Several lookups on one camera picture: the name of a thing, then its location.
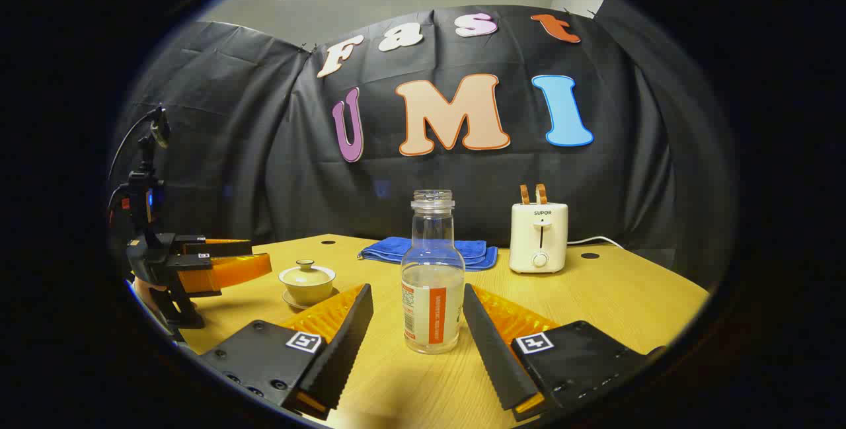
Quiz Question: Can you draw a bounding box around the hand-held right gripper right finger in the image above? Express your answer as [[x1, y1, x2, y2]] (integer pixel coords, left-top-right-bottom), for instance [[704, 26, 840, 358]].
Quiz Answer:
[[462, 282, 668, 423]]

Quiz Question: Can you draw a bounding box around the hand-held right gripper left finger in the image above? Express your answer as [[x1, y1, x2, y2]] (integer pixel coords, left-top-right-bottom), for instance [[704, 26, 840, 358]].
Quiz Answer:
[[198, 282, 375, 422]]

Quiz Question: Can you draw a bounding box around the cream ceramic teacup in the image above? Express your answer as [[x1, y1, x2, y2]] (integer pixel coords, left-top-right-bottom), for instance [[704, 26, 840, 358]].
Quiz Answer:
[[280, 280, 336, 306]]

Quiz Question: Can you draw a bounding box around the cream teacup lid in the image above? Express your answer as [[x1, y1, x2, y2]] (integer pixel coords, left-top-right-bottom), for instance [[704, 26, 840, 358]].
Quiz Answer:
[[278, 259, 336, 287]]

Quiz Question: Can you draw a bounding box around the clear glass water bottle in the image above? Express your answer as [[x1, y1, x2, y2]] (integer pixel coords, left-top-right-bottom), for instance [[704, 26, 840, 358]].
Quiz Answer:
[[401, 190, 466, 355]]

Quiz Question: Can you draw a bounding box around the black backdrop cloth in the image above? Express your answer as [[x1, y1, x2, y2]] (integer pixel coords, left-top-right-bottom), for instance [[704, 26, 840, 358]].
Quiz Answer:
[[109, 5, 736, 292]]

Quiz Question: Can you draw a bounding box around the folded blue towel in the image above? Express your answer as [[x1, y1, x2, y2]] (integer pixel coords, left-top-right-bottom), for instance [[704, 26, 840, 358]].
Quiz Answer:
[[358, 237, 499, 272]]

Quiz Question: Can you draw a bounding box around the white toaster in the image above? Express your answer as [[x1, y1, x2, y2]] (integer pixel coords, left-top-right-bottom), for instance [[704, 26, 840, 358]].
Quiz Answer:
[[508, 202, 569, 275]]

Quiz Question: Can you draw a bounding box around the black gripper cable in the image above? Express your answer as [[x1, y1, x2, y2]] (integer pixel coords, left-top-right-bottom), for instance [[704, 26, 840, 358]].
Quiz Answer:
[[108, 108, 163, 182]]

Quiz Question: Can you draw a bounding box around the white toaster cable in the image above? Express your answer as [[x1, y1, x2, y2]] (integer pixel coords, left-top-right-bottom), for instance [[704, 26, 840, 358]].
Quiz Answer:
[[567, 236, 625, 249]]

